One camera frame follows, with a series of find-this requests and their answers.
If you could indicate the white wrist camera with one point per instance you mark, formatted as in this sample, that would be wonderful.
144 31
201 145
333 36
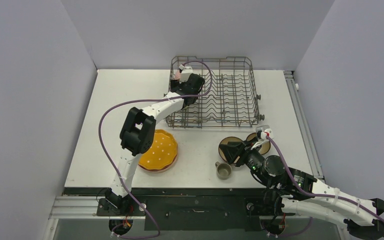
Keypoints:
263 133
186 71

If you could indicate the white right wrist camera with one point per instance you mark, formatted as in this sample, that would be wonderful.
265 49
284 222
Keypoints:
263 133

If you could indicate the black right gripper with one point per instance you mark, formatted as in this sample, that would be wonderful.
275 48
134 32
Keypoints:
242 153

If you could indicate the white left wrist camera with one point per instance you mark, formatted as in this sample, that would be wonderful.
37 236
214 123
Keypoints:
186 71

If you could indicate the small grey-green cup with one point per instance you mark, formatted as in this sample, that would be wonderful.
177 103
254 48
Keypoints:
223 170

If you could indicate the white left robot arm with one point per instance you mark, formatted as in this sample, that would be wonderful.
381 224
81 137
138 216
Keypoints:
137 135

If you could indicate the orange polka dot plate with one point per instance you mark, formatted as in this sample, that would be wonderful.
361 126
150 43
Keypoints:
162 151

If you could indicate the aluminium frame rail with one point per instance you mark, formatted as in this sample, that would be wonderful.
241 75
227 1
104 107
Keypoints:
308 141

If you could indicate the pink mug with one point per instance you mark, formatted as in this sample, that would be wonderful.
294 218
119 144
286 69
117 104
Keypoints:
177 75

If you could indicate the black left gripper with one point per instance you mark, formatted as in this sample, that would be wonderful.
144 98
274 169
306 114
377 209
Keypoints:
177 83

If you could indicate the grey wire dish rack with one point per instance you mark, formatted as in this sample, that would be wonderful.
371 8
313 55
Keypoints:
232 101

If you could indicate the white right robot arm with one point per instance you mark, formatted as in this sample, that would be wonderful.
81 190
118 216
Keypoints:
298 192

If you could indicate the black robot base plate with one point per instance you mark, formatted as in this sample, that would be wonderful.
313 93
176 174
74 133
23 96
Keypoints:
188 209

